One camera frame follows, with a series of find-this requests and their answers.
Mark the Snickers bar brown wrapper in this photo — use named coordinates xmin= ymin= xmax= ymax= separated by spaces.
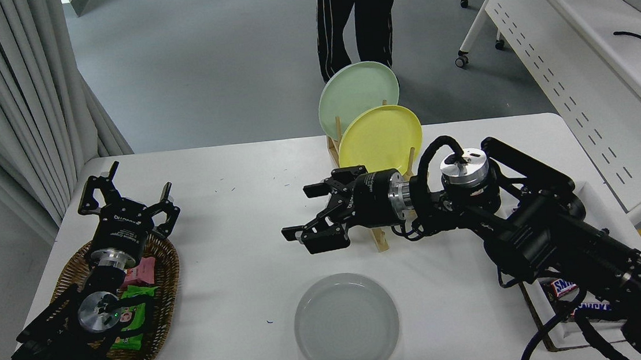
xmin=568 ymin=300 xmax=617 ymax=325
xmin=546 ymin=276 xmax=580 ymax=300

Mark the person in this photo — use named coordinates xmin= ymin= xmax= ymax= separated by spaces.
xmin=313 ymin=0 xmax=412 ymax=84

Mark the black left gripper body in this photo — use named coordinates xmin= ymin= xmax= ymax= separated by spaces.
xmin=85 ymin=197 xmax=159 ymax=261

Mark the pink snack packet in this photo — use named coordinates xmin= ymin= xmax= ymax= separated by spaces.
xmin=117 ymin=256 xmax=159 ymax=289

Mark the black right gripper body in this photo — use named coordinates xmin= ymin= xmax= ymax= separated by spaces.
xmin=344 ymin=169 xmax=398 ymax=229

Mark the long white desk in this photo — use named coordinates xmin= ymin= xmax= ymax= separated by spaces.
xmin=450 ymin=0 xmax=641 ymax=241

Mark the grey curtain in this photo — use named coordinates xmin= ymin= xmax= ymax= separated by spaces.
xmin=0 ymin=0 xmax=142 ymax=249

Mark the wooden plate rack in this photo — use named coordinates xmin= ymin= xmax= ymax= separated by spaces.
xmin=322 ymin=97 xmax=427 ymax=257

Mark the pale green plate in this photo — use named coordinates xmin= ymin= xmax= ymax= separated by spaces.
xmin=314 ymin=58 xmax=404 ymax=140

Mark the green snack packet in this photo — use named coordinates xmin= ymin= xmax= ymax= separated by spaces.
xmin=104 ymin=282 xmax=166 ymax=354

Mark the brown wicker basket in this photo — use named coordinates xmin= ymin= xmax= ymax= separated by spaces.
xmin=46 ymin=231 xmax=188 ymax=360

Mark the thick black cable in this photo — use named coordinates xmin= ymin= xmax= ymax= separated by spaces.
xmin=613 ymin=29 xmax=641 ymax=54

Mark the grey plate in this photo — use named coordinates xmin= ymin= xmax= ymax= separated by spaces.
xmin=290 ymin=269 xmax=403 ymax=360

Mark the white cardboard tray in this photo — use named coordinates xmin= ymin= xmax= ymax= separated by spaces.
xmin=510 ymin=177 xmax=641 ymax=355

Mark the yellow plate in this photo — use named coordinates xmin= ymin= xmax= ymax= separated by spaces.
xmin=334 ymin=102 xmax=427 ymax=181

